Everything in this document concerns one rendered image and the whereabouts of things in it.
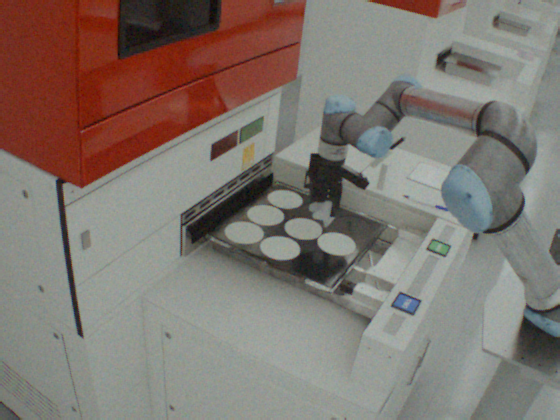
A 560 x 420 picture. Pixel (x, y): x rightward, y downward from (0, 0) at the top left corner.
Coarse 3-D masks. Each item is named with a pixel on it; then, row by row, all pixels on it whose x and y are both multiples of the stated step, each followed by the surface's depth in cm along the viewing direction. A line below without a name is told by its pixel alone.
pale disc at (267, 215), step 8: (256, 208) 158; (264, 208) 159; (272, 208) 159; (248, 216) 154; (256, 216) 155; (264, 216) 155; (272, 216) 155; (280, 216) 156; (264, 224) 152; (272, 224) 152
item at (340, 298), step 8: (216, 248) 152; (224, 248) 151; (232, 256) 150; (240, 256) 149; (248, 264) 149; (256, 264) 147; (264, 272) 147; (272, 272) 145; (288, 280) 144; (296, 280) 142; (304, 288) 142; (312, 288) 141; (320, 296) 141; (328, 296) 139; (336, 296) 138; (344, 296) 137; (344, 304) 138
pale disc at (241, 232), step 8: (232, 224) 150; (240, 224) 150; (248, 224) 151; (232, 232) 147; (240, 232) 147; (248, 232) 148; (256, 232) 148; (232, 240) 144; (240, 240) 144; (248, 240) 145; (256, 240) 145
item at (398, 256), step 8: (400, 240) 156; (392, 248) 152; (400, 248) 152; (408, 248) 153; (416, 248) 153; (384, 256) 148; (392, 256) 149; (400, 256) 149; (408, 256) 149; (384, 264) 145; (392, 264) 146; (400, 264) 146; (392, 272) 143; (400, 272) 143; (376, 288) 137; (352, 304) 132; (360, 304) 131; (360, 312) 132; (368, 312) 130
